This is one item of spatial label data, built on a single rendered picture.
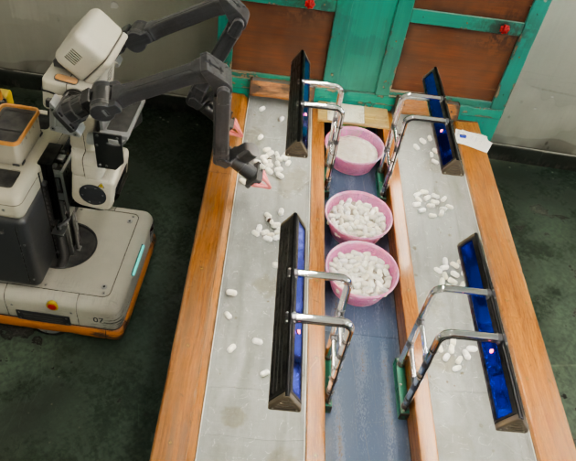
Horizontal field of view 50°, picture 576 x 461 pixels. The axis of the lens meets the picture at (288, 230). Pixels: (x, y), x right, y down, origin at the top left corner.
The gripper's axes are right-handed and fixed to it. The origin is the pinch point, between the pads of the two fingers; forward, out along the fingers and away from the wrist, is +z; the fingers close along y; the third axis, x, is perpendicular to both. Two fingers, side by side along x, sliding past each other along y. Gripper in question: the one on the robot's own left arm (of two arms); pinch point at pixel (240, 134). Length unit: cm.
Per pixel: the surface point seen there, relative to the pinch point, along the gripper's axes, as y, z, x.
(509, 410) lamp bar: -127, 43, -66
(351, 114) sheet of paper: 36, 42, -25
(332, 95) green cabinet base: 45, 33, -21
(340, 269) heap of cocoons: -57, 39, -18
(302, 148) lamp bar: -32.8, 3.4, -31.9
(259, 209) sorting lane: -29.5, 15.6, 2.4
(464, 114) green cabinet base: 45, 84, -60
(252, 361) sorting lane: -98, 18, 0
